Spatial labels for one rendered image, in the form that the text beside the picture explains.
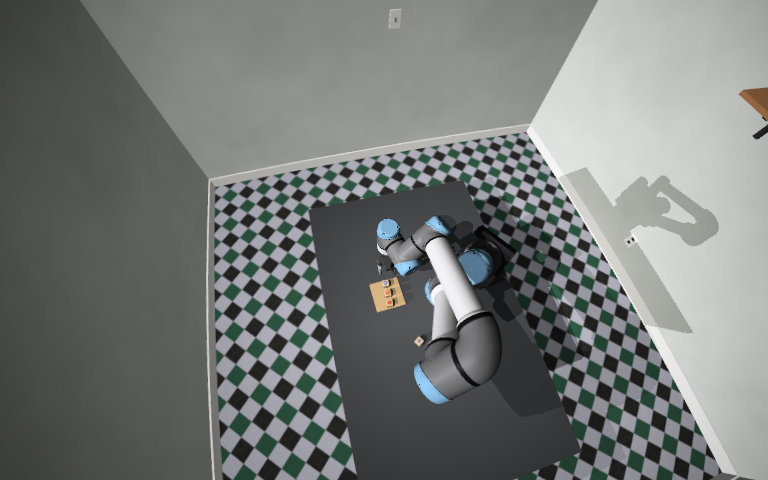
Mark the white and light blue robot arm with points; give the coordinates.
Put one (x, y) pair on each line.
(450, 369)

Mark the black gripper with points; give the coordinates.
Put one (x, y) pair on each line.
(384, 260)

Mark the tan flat mat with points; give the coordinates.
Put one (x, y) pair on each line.
(377, 291)

